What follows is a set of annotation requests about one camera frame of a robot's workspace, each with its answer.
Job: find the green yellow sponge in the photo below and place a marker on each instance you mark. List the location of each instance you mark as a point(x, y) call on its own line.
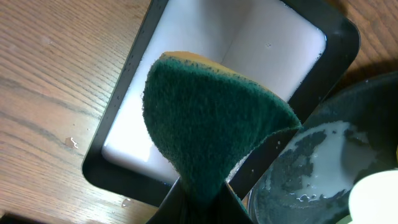
point(204, 118)

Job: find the round black tray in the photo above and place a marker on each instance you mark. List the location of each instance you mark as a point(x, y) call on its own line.
point(348, 137)

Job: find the black rectangular sponge tray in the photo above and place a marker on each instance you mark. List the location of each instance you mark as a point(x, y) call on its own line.
point(297, 49)

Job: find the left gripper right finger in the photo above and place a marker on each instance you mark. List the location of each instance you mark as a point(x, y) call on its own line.
point(229, 209)

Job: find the light green plate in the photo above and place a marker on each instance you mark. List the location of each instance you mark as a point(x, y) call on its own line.
point(373, 200)

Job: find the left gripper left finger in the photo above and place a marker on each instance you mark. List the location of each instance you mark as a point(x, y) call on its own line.
point(175, 207)

